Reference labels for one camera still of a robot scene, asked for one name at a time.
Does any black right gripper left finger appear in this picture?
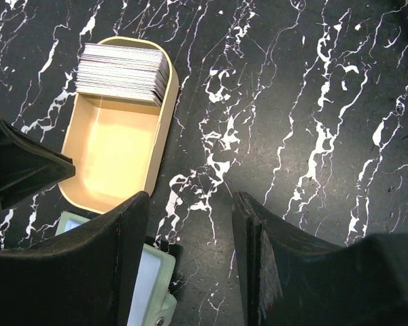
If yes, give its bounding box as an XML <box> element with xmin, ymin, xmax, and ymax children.
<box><xmin>0</xmin><ymin>192</ymin><xmax>150</xmax><ymax>325</ymax></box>

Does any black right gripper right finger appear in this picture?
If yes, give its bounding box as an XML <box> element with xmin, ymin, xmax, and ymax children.
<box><xmin>232</xmin><ymin>192</ymin><xmax>408</xmax><ymax>325</ymax></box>

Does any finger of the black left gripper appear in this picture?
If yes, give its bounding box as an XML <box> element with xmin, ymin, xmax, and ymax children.
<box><xmin>0</xmin><ymin>117</ymin><xmax>75</xmax><ymax>211</ymax></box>

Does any green card holder wallet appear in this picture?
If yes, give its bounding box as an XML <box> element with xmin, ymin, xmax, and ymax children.
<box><xmin>54</xmin><ymin>210</ymin><xmax>177</xmax><ymax>326</ymax></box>

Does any stack of credit cards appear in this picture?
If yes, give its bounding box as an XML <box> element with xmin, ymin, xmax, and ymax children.
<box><xmin>75</xmin><ymin>43</ymin><xmax>170</xmax><ymax>107</ymax></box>

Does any beige oval tray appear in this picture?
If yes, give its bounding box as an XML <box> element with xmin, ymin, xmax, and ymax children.
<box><xmin>58</xmin><ymin>36</ymin><xmax>179</xmax><ymax>213</ymax></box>

